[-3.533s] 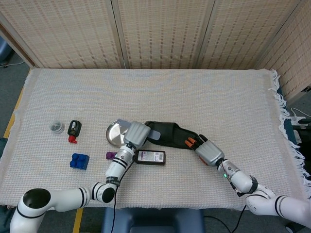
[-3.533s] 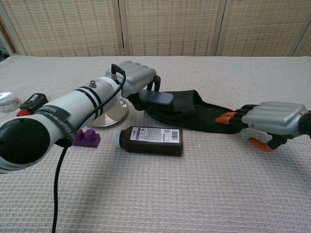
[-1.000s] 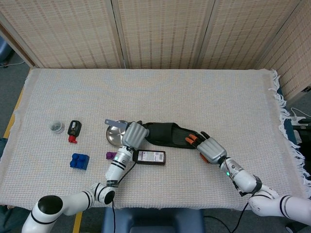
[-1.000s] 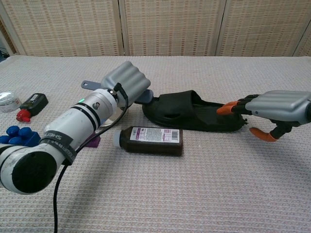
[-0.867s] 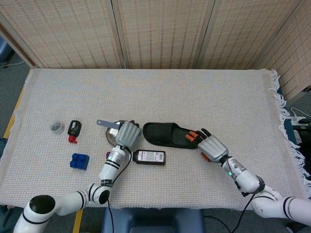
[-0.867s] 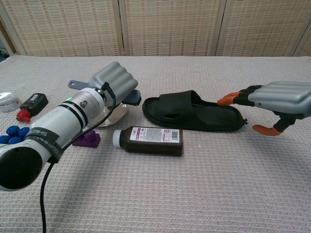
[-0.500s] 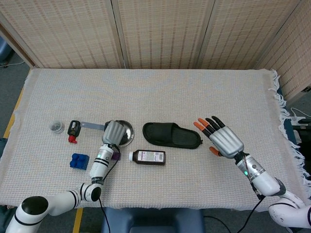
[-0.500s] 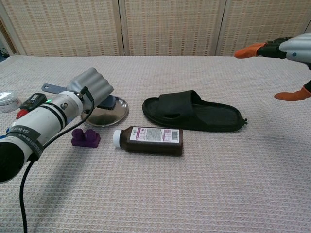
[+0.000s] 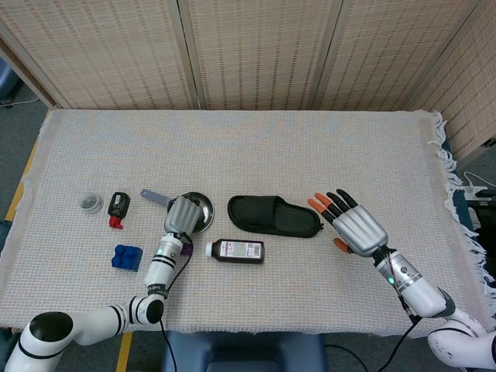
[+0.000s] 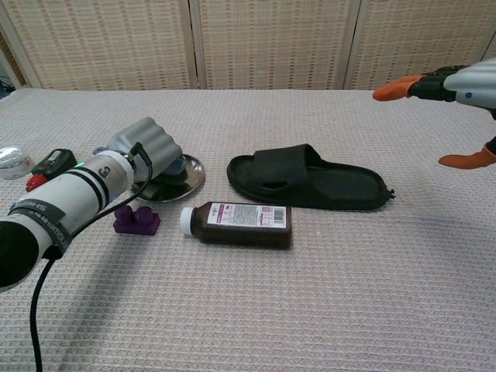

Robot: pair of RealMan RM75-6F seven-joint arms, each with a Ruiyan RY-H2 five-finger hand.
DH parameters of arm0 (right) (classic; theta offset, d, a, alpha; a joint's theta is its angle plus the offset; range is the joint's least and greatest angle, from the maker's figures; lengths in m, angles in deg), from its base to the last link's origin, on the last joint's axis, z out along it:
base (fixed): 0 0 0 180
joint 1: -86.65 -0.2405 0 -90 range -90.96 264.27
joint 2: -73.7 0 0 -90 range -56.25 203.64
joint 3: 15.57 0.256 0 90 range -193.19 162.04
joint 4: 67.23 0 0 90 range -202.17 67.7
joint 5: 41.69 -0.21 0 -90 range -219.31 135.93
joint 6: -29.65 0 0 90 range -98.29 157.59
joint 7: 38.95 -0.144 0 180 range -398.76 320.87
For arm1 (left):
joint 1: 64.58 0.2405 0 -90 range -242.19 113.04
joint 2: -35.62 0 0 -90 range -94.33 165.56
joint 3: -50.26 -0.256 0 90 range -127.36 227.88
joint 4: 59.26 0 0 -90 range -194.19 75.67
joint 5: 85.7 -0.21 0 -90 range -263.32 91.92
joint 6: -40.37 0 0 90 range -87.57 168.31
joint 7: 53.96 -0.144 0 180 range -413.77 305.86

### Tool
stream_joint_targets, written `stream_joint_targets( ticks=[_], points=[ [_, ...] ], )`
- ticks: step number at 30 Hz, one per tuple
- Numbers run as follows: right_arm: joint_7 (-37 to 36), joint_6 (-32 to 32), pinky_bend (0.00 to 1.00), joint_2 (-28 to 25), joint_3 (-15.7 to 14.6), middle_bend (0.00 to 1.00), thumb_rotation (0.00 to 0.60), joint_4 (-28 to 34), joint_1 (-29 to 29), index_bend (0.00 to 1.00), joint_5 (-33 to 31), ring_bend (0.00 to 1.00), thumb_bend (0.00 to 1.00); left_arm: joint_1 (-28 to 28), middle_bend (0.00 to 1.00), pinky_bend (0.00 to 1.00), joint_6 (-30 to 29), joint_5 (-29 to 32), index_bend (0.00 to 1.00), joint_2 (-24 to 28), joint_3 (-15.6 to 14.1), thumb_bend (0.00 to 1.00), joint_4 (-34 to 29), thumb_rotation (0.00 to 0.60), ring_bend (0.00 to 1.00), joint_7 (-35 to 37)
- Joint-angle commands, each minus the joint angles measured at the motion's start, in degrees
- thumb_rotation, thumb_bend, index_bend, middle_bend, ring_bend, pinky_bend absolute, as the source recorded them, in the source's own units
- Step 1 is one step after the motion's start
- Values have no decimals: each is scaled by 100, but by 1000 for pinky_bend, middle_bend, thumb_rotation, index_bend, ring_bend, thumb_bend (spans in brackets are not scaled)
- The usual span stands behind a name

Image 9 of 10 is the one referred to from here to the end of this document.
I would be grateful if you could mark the beige woven tablecloth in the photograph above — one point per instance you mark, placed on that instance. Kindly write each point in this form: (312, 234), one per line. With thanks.
(271, 155)

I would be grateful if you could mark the blue plastic container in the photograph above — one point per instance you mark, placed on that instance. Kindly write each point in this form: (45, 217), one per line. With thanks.
(7, 81)

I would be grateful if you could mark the black rubber slipper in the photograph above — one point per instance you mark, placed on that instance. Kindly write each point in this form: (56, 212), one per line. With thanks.
(252, 211)

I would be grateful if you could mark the white power strip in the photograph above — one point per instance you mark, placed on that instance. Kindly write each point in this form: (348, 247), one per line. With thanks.
(478, 188)

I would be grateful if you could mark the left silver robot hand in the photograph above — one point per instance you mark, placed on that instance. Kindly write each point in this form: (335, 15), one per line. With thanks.
(182, 215)

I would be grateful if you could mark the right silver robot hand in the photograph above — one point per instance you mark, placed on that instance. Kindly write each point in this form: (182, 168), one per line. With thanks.
(358, 228)

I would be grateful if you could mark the small grey tape roll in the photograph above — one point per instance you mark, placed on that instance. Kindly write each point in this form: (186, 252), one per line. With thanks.
(91, 203)

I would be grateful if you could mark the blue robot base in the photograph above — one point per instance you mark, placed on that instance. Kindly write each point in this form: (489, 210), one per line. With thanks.
(240, 350)

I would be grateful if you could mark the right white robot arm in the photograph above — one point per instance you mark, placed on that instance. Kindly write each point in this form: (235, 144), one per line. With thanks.
(418, 290)

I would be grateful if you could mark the brown bottle white cap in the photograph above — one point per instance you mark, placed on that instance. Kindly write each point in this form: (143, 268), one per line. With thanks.
(240, 252)

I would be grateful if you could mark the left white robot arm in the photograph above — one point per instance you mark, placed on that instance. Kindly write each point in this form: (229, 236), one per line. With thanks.
(159, 267)

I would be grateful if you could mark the black box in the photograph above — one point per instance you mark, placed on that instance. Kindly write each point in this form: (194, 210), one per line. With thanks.
(484, 215)

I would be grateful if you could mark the blue toy building block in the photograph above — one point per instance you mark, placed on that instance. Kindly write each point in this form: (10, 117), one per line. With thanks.
(126, 260)

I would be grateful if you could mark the black and red device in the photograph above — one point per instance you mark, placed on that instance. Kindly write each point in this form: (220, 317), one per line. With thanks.
(119, 205)

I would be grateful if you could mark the purple toy building block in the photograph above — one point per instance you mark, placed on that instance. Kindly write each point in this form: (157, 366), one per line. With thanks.
(187, 251)

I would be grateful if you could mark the woven bamboo folding screen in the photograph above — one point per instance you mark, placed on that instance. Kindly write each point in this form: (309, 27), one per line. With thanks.
(116, 50)

